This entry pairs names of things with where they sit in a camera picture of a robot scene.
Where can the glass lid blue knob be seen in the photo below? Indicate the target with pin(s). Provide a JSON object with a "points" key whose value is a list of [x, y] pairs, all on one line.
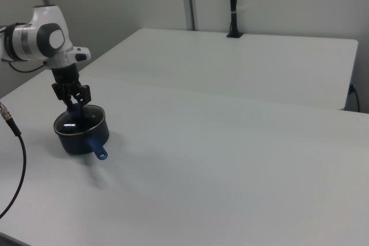
{"points": [[68, 126]]}

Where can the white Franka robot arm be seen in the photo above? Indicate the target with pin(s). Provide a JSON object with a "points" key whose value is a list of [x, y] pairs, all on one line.
{"points": [[30, 38]]}

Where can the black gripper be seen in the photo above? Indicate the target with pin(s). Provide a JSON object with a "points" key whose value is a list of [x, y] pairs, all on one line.
{"points": [[65, 76]]}

